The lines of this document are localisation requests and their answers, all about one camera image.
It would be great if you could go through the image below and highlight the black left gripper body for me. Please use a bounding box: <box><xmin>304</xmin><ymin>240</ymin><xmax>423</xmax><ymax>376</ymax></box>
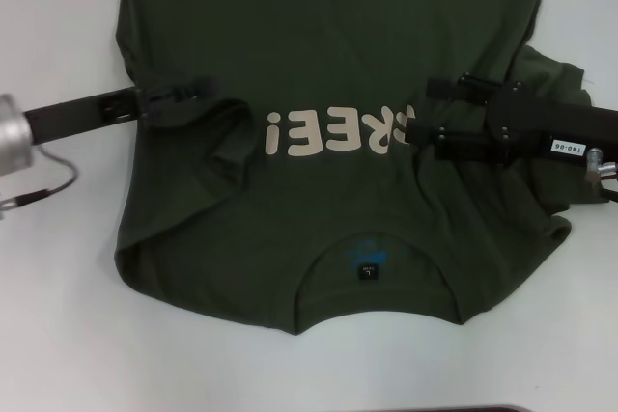
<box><xmin>21</xmin><ymin>86</ymin><xmax>147</xmax><ymax>146</ymax></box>

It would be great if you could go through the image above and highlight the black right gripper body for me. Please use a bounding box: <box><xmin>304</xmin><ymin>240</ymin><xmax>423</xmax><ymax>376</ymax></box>
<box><xmin>484</xmin><ymin>82</ymin><xmax>618</xmax><ymax>165</ymax></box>

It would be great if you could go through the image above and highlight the dark green printed t-shirt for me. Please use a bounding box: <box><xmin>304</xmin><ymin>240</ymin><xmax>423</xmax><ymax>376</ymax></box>
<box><xmin>113</xmin><ymin>0</ymin><xmax>596</xmax><ymax>339</ymax></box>

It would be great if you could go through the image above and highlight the left gripper cable with plug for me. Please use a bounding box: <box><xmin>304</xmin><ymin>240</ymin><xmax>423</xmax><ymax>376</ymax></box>
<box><xmin>0</xmin><ymin>144</ymin><xmax>81</xmax><ymax>221</ymax></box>

